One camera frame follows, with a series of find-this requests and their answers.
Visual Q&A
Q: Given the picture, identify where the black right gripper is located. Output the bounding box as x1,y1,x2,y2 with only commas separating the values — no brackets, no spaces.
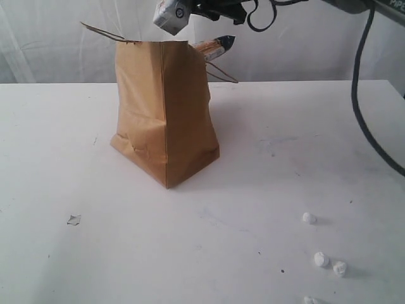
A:
191,0,247,24

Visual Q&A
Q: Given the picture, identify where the spaghetti package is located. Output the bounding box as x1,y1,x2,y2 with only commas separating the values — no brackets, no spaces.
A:
192,35,235,62

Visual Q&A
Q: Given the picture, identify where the small white blue carton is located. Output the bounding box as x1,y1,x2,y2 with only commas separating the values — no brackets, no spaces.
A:
153,0,192,36

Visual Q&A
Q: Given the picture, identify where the white pellet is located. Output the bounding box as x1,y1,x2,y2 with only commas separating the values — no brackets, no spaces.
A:
313,251,330,267
303,296,321,304
302,212,317,225
332,260,348,278

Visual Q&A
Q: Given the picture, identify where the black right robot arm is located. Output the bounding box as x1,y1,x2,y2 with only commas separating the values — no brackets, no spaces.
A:
190,0,404,25

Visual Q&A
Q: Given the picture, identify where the large brown paper bag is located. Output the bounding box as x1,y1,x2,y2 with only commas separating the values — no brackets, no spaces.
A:
90,27,220,189

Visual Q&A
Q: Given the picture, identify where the torn label scrap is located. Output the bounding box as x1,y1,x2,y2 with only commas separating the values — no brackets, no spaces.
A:
66,215,81,226

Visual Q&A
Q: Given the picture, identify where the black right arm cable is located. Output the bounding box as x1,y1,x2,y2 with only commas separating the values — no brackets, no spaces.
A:
246,0,405,177

